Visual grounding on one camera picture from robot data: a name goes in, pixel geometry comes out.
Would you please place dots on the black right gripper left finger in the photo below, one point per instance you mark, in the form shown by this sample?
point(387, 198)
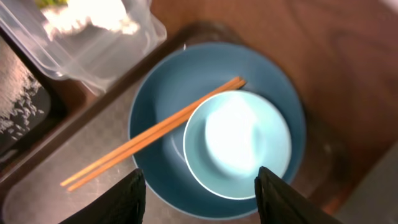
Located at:
point(124, 203)

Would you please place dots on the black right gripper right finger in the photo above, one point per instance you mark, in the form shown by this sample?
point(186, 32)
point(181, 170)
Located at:
point(278, 202)

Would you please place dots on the light blue bowl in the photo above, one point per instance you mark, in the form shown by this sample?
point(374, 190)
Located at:
point(229, 137)

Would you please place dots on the dark blue plate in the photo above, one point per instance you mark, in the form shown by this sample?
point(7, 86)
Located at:
point(178, 80)

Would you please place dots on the pile of white rice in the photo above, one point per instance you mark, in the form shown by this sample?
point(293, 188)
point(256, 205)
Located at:
point(18, 89)

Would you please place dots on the white tissue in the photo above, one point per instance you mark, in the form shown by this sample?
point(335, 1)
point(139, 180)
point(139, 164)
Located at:
point(74, 17)

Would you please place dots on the yellow green snack wrapper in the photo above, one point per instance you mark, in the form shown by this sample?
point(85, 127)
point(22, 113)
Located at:
point(50, 3)

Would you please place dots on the grey dishwasher rack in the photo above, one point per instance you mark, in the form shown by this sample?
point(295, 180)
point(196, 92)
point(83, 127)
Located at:
point(374, 201)

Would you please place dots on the brown serving tray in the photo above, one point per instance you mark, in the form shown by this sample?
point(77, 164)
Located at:
point(31, 190)

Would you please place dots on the black tray bin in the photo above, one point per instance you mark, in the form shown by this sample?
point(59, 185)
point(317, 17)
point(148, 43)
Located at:
point(46, 100)

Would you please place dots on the clear plastic bin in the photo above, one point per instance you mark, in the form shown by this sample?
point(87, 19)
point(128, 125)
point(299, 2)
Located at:
point(94, 56)

